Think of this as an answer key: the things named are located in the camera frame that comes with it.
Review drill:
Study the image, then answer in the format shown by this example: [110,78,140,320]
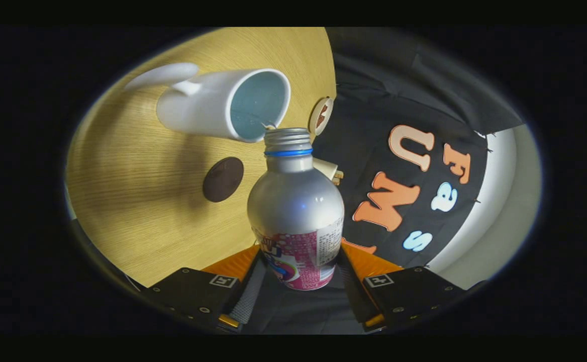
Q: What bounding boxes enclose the dark brown round coaster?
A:
[203,157,245,203]

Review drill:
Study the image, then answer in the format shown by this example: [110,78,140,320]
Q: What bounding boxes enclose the white cup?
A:
[124,62,291,143]

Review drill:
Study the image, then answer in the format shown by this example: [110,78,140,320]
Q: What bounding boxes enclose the white toaster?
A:
[313,157,339,183]

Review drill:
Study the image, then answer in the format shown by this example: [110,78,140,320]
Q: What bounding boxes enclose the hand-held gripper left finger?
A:
[143,245,266,332]

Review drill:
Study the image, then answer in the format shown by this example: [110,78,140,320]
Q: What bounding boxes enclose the wooden table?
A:
[66,28,337,288]

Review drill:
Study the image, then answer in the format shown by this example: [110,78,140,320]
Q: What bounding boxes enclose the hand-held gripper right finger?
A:
[338,240,467,330]

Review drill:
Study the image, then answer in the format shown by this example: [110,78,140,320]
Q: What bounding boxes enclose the white plate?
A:
[309,97,334,136]

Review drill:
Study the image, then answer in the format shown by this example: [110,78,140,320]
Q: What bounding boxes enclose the silver juice bottle pink label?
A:
[247,127,345,291]

